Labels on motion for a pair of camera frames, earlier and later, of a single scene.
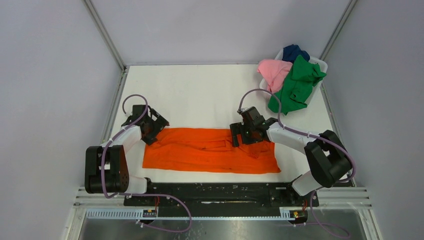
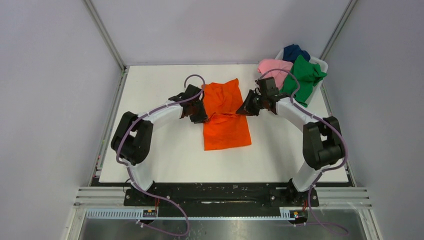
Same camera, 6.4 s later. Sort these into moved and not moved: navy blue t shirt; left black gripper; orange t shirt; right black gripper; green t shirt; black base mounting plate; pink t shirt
Moved: orange t shirt; right black gripper; left black gripper
Not moved: green t shirt; navy blue t shirt; pink t shirt; black base mounting plate
